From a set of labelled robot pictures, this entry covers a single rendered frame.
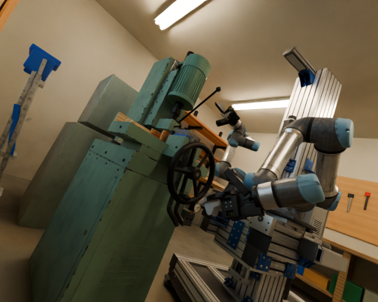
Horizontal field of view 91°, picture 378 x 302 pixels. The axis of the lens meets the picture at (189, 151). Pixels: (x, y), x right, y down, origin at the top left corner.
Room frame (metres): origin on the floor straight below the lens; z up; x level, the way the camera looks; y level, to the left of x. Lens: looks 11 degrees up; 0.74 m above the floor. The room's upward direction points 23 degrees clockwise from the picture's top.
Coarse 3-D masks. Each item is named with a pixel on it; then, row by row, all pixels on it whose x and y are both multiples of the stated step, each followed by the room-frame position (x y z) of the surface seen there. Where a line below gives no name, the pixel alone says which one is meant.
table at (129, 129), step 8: (112, 128) 0.89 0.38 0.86; (120, 128) 0.82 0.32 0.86; (128, 128) 0.77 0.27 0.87; (136, 128) 0.79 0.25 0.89; (120, 136) 0.91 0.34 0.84; (128, 136) 0.78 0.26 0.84; (136, 136) 0.80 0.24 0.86; (144, 136) 0.83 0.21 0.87; (152, 136) 0.85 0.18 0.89; (144, 144) 0.84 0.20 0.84; (152, 144) 0.87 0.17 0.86; (160, 144) 0.89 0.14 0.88; (168, 144) 0.92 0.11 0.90; (160, 152) 0.91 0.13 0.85; (168, 152) 0.88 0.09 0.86; (200, 168) 1.12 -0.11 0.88; (200, 176) 1.20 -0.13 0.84
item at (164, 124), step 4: (160, 120) 1.11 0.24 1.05; (164, 120) 1.08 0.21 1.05; (168, 120) 1.05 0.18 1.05; (172, 120) 1.03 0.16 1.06; (160, 124) 1.10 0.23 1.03; (164, 124) 1.07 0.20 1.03; (168, 124) 1.04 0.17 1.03; (172, 124) 1.04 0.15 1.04; (176, 124) 1.06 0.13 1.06; (156, 128) 1.13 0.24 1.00; (160, 128) 1.09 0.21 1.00; (164, 128) 1.05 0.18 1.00; (168, 128) 1.03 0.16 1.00; (172, 128) 1.05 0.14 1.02; (176, 128) 1.07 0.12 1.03
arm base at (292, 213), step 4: (280, 208) 1.04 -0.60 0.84; (284, 208) 1.02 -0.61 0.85; (288, 208) 1.01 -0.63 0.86; (292, 208) 1.01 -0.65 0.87; (284, 212) 1.01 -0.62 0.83; (288, 212) 1.00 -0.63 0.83; (292, 212) 1.00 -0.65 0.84; (296, 212) 1.00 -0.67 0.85; (300, 212) 1.01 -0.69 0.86; (296, 216) 0.99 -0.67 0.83; (300, 216) 1.00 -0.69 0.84
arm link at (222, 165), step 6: (228, 138) 1.70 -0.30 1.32; (228, 144) 1.65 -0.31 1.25; (228, 150) 1.59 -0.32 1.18; (234, 150) 1.61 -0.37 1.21; (228, 156) 1.56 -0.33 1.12; (222, 162) 1.53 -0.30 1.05; (228, 162) 1.52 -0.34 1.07; (216, 168) 1.51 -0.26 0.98; (222, 168) 1.50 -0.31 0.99; (216, 174) 1.53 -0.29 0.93; (222, 174) 1.50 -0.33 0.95
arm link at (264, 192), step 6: (258, 186) 0.53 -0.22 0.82; (264, 186) 0.51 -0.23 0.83; (270, 186) 0.50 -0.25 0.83; (258, 192) 0.52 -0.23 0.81; (264, 192) 0.51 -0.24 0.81; (270, 192) 0.50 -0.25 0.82; (258, 198) 0.52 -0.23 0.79; (264, 198) 0.50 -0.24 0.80; (270, 198) 0.50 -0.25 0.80; (264, 204) 0.51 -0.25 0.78; (270, 204) 0.50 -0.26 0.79; (276, 204) 0.50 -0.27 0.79
